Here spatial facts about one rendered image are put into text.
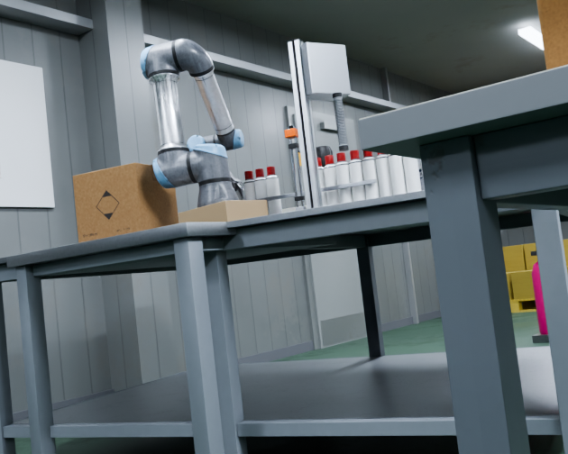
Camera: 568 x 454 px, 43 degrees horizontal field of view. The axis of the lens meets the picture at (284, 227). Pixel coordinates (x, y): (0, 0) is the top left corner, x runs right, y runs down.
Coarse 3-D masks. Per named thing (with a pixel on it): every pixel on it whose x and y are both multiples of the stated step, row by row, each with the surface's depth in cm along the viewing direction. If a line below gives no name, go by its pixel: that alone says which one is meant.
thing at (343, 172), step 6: (336, 156) 268; (342, 156) 267; (342, 162) 266; (336, 168) 267; (342, 168) 265; (348, 168) 266; (336, 174) 267; (342, 174) 265; (348, 174) 266; (342, 180) 265; (348, 180) 265; (342, 192) 265; (348, 192) 265; (342, 198) 265; (348, 198) 265
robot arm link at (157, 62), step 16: (160, 48) 259; (144, 64) 260; (160, 64) 258; (176, 64) 259; (160, 80) 259; (176, 80) 262; (160, 96) 258; (176, 96) 260; (160, 112) 258; (176, 112) 258; (160, 128) 258; (176, 128) 257; (160, 144) 258; (176, 144) 255; (160, 160) 255; (176, 160) 253; (160, 176) 254; (176, 176) 253
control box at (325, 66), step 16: (304, 48) 257; (320, 48) 258; (336, 48) 262; (304, 64) 258; (320, 64) 258; (336, 64) 261; (304, 80) 259; (320, 80) 257; (336, 80) 260; (320, 96) 261
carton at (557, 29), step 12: (540, 0) 91; (552, 0) 90; (564, 0) 89; (540, 12) 91; (552, 12) 90; (564, 12) 89; (540, 24) 91; (552, 24) 90; (564, 24) 89; (552, 36) 90; (564, 36) 89; (552, 48) 90; (564, 48) 89; (552, 60) 90; (564, 60) 89
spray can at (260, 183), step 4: (260, 168) 283; (256, 172) 283; (260, 172) 283; (256, 176) 283; (260, 176) 283; (256, 180) 282; (260, 180) 282; (264, 180) 282; (256, 184) 282; (260, 184) 282; (264, 184) 282; (256, 188) 282; (260, 188) 281; (264, 188) 282; (256, 192) 282; (260, 192) 281; (264, 192) 282; (256, 196) 283; (260, 196) 281; (264, 196) 281; (268, 204) 282; (268, 208) 282; (268, 212) 281
